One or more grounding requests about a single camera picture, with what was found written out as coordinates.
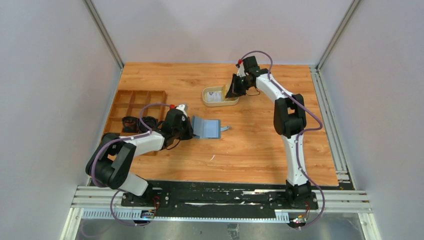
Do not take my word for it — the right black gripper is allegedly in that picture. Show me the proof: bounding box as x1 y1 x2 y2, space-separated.
226 73 254 99

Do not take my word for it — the tan credit card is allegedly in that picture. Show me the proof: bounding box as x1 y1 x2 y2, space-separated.
222 83 232 101

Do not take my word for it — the blue card holder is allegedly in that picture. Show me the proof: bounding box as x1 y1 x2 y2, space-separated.
191 115 231 139

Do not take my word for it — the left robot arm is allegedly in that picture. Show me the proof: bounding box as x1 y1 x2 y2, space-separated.
85 104 194 207

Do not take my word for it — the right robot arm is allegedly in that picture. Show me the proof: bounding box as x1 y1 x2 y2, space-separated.
225 56 312 209

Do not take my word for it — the card in tray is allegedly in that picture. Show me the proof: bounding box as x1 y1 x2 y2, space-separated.
206 91 222 103

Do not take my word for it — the beige oval tray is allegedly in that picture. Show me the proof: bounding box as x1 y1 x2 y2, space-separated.
201 84 239 107

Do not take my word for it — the brown compartment organizer tray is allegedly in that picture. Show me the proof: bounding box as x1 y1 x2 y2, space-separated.
103 90 168 137

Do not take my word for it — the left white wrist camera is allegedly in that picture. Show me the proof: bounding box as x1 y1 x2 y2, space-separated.
175 104 188 117

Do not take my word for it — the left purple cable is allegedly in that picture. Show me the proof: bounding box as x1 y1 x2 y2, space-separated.
90 102 176 228

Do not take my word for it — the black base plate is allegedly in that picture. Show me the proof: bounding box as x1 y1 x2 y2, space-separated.
121 180 319 219

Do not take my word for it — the aluminium frame rail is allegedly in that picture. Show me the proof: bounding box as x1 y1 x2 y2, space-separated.
309 64 357 190

